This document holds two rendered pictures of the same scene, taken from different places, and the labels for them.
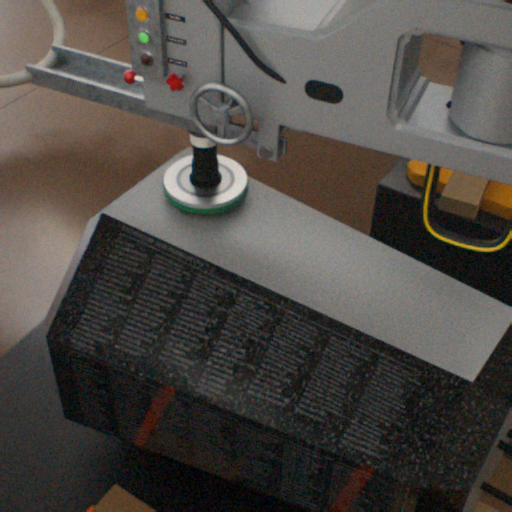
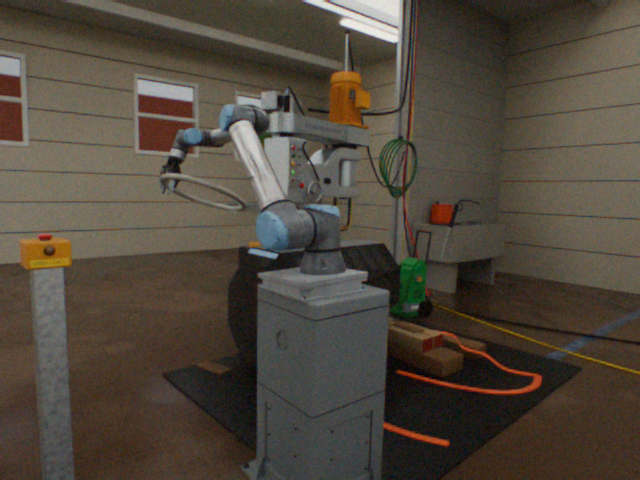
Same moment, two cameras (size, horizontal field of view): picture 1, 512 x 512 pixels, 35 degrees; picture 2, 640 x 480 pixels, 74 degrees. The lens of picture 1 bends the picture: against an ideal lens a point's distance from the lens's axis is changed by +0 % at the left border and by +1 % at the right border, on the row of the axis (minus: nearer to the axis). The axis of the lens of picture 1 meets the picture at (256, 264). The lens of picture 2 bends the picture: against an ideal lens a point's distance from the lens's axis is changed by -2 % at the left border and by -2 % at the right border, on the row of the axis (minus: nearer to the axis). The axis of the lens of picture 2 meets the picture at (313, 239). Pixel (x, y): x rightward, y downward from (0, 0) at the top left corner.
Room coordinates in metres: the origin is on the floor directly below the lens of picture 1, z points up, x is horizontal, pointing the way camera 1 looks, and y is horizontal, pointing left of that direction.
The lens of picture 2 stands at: (0.62, 2.86, 1.24)
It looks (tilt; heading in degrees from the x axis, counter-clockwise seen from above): 6 degrees down; 287
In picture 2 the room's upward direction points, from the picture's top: 1 degrees clockwise
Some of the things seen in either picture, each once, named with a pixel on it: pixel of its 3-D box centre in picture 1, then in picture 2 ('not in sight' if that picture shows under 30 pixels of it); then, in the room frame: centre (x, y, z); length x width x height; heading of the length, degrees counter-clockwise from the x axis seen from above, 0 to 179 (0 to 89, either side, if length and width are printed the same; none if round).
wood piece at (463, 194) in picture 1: (466, 186); not in sight; (1.81, -0.58, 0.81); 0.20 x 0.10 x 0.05; 157
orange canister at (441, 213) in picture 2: not in sight; (443, 213); (0.66, -3.39, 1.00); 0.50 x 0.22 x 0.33; 55
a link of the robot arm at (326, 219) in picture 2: not in sight; (319, 226); (1.11, 1.17, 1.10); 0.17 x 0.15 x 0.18; 54
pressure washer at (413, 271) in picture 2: not in sight; (410, 273); (0.94, -1.64, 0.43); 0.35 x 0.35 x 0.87; 44
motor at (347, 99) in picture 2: not in sight; (347, 101); (1.40, -0.47, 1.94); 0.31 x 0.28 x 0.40; 158
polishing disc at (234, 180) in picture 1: (205, 180); not in sight; (1.66, 0.14, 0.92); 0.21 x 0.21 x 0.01
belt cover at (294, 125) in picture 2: not in sight; (319, 134); (1.53, -0.19, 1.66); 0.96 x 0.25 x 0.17; 68
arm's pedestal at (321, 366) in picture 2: not in sight; (320, 384); (1.10, 1.17, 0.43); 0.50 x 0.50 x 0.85; 55
